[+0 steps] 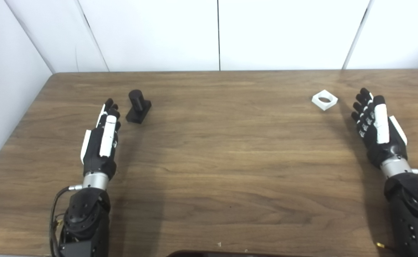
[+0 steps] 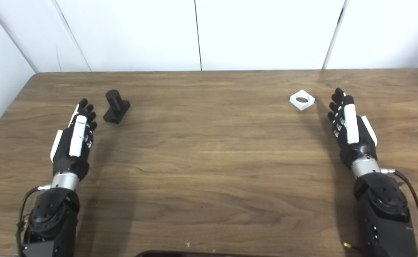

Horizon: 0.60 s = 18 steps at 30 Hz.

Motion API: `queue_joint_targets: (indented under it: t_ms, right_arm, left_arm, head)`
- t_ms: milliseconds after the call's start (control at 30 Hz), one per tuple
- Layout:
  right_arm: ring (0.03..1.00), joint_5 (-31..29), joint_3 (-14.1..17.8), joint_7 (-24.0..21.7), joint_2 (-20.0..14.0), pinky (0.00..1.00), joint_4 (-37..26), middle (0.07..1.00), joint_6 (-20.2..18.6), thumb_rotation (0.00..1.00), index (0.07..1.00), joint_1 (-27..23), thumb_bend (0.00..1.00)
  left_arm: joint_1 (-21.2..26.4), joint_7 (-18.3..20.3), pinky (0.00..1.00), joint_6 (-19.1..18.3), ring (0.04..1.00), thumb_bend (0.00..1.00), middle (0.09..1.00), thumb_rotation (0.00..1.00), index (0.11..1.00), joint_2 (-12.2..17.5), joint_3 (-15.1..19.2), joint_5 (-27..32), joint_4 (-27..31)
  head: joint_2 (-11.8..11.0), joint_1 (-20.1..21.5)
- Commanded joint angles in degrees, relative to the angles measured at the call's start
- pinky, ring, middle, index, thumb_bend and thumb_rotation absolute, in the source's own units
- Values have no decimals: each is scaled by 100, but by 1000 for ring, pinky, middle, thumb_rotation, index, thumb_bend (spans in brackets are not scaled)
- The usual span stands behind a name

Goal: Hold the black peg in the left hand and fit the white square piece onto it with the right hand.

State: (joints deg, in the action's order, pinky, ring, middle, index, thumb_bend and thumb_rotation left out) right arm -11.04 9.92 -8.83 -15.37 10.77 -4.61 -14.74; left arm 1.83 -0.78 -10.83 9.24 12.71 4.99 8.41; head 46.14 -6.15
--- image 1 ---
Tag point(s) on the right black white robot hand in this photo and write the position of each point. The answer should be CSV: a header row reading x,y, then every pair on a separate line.
x,y
382,142

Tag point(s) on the white square piece with hole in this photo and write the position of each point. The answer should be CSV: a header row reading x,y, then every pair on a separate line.
x,y
328,106

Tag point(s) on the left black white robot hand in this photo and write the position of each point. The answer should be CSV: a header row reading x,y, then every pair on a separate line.
x,y
98,157

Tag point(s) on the black peg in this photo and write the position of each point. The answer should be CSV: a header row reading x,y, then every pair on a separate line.
x,y
137,107

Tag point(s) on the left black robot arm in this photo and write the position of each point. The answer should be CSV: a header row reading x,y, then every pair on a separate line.
x,y
86,214

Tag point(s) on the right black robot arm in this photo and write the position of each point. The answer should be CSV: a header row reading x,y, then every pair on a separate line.
x,y
416,214

